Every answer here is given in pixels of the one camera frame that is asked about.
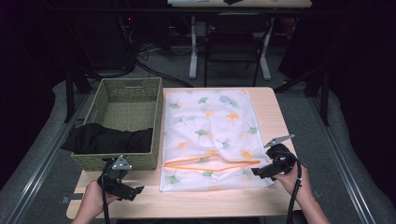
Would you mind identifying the white leaf-print mesh laundry bag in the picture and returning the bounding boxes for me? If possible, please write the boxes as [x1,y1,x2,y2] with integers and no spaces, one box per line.
[159,89,276,193]

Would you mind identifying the person's right hand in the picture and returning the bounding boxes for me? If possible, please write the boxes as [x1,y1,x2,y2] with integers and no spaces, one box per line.
[273,162,314,203]

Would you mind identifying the black floor cables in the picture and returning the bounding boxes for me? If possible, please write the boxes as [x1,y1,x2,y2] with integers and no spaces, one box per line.
[134,43,194,89]

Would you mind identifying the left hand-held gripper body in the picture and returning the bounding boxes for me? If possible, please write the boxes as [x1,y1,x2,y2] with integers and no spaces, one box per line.
[96,154,134,195]

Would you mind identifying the black chair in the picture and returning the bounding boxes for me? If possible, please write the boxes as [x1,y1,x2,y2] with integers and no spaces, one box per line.
[203,12,271,89]

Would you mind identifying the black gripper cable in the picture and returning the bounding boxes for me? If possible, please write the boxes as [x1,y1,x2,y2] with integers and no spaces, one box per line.
[100,181,112,224]
[285,158,304,224]

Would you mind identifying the green woven basket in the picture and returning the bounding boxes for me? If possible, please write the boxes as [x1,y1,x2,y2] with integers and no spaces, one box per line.
[70,77,165,173]

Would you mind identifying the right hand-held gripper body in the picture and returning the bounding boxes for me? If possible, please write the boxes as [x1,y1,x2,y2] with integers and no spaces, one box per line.
[262,133,301,181]

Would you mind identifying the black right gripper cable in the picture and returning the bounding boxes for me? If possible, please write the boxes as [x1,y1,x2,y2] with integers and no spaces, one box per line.
[285,158,304,224]

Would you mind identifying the white-legged background table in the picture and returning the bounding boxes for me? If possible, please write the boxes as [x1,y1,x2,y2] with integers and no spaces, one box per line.
[167,0,313,81]

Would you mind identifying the black metal stand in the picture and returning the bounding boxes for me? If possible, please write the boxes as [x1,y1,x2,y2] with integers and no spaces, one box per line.
[63,65,94,124]
[273,65,332,127]

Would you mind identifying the black cloth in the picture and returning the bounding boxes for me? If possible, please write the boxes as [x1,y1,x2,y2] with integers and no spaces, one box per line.
[60,122,154,155]

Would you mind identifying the grey metal floor rail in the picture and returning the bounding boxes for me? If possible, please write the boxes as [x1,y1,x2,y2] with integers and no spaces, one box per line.
[307,95,378,224]
[3,92,92,224]

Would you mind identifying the person's left hand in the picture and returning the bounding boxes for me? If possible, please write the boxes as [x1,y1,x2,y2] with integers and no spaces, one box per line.
[81,179,121,217]

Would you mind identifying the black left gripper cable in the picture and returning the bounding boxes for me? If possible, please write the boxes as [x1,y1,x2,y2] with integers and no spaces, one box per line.
[100,181,112,224]

